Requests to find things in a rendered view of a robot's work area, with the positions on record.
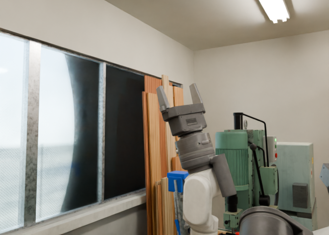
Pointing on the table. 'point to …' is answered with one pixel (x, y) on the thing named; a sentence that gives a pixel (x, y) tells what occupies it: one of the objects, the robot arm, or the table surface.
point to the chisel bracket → (234, 217)
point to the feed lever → (265, 200)
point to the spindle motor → (235, 155)
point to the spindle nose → (232, 203)
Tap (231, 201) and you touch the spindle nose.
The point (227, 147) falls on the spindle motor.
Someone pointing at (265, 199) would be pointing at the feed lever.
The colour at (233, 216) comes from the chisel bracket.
